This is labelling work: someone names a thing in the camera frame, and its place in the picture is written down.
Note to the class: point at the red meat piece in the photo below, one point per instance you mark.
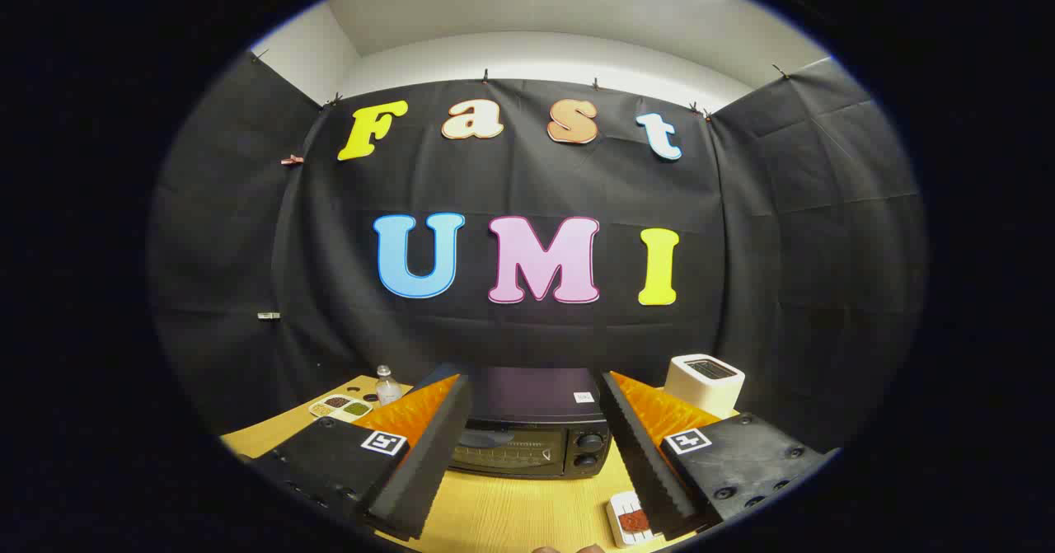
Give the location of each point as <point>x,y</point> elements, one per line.
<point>633,521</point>

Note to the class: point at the white divided spice dish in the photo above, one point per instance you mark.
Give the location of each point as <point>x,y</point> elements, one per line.
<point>339,407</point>

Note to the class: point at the white rectangular tray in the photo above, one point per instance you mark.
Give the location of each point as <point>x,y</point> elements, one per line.
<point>616,528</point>

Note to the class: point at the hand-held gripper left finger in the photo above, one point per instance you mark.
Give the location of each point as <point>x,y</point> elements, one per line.
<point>429,454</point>

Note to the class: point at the clear plastic bottle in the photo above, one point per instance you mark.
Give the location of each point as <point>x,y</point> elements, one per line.
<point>387,388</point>

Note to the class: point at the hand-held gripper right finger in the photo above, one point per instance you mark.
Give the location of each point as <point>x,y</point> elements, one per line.
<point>647,470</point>

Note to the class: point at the black toaster oven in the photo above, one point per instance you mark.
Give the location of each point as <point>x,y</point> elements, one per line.
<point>527,396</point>

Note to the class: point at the white toaster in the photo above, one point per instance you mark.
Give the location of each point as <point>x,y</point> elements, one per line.
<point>705,388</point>

